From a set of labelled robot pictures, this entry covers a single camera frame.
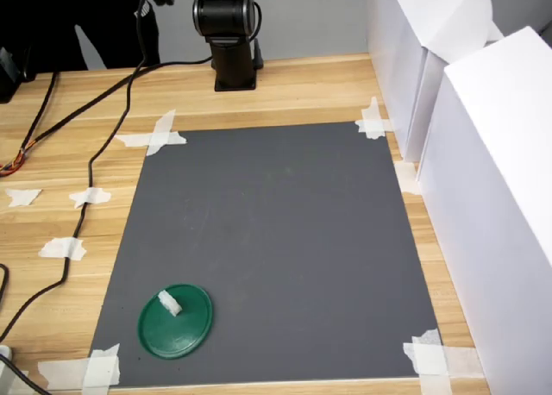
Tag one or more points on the white masking tape patch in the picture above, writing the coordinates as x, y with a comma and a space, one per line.
157, 138
431, 360
54, 248
99, 369
97, 196
21, 196
371, 125
407, 177

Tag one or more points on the white power adapter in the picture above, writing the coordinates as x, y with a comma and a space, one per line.
5, 356

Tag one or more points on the small white plastic terminal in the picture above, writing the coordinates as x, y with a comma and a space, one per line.
169, 303

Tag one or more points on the person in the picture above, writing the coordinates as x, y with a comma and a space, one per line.
52, 20

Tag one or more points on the dark grey mat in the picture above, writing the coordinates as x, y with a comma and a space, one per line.
276, 240

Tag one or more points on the round green lid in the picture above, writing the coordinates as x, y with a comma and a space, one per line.
181, 330

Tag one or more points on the black device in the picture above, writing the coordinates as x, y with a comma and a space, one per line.
8, 80

